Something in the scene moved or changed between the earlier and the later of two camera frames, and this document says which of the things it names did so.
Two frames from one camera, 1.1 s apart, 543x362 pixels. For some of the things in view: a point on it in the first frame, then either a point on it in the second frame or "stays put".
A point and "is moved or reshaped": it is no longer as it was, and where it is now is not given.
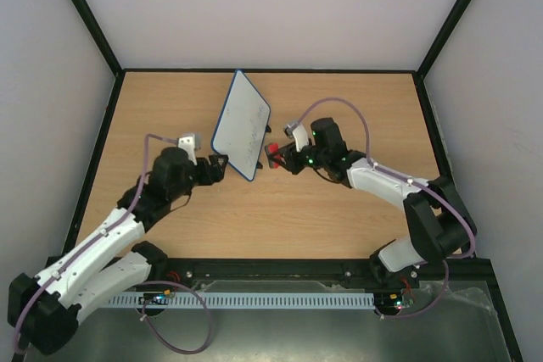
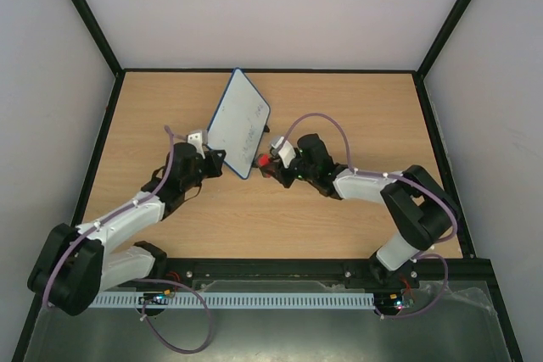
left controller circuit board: [154, 298] stays put
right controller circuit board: [389, 303] stays put
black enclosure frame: [419, 75] stays put
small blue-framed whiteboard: [241, 126] stays put
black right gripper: [289, 158] → [275, 168]
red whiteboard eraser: [273, 148] is moved or reshaped
